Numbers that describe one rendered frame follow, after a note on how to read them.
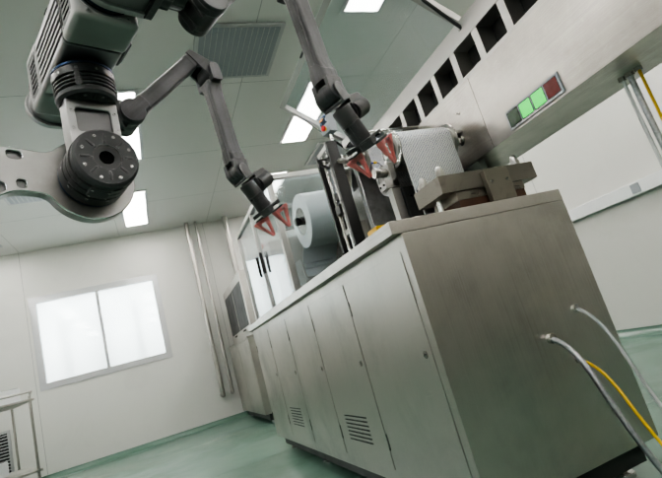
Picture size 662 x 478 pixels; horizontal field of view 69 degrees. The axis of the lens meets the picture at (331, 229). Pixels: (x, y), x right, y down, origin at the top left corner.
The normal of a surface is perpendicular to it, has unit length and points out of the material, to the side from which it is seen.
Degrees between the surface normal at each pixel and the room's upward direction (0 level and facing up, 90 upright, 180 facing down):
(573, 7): 90
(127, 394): 90
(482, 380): 90
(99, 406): 90
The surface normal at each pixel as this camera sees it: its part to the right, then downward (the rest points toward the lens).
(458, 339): 0.31, -0.30
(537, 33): -0.91, 0.18
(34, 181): 0.64, -0.35
